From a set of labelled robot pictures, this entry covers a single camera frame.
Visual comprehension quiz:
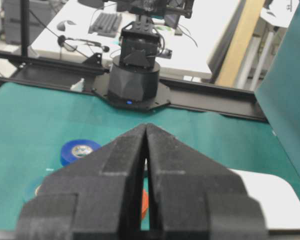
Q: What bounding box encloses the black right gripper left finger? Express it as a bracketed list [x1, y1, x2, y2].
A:
[16, 124, 146, 240]

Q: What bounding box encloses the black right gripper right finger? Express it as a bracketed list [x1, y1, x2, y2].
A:
[146, 124, 268, 240]

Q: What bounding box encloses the orange tape roll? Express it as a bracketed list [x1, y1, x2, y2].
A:
[141, 189, 149, 220]

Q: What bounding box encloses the blue tape roll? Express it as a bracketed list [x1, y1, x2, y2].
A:
[60, 139, 101, 167]

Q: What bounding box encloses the teal tape roll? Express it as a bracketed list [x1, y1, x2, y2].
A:
[23, 177, 44, 203]

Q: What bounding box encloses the white plastic tray case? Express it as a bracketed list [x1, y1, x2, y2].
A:
[231, 169, 300, 230]

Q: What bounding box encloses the white paper scrap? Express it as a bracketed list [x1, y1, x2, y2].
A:
[70, 78, 85, 93]

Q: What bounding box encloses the green backdrop panel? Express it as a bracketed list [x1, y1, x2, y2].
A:
[254, 0, 300, 161]

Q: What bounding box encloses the white background desk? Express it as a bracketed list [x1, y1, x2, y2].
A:
[31, 0, 245, 79]

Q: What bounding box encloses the grey foam block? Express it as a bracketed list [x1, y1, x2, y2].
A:
[88, 12, 122, 38]

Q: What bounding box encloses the black vertical stand pole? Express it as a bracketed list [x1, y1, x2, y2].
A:
[20, 0, 39, 58]

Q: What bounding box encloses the black aluminium frame rail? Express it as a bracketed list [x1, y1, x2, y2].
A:
[0, 51, 267, 122]

